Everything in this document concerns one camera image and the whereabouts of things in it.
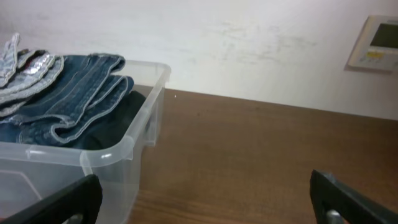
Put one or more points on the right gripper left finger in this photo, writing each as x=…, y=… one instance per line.
x=83, y=197

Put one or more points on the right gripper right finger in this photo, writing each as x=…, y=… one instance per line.
x=335, y=202

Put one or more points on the dark blue jeans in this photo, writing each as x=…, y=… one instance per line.
x=86, y=90

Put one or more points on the light blue jeans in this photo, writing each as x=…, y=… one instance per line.
x=25, y=74

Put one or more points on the clear plastic storage bin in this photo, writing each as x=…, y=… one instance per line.
x=30, y=173

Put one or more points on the white wall control panel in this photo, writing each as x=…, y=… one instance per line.
x=376, y=46

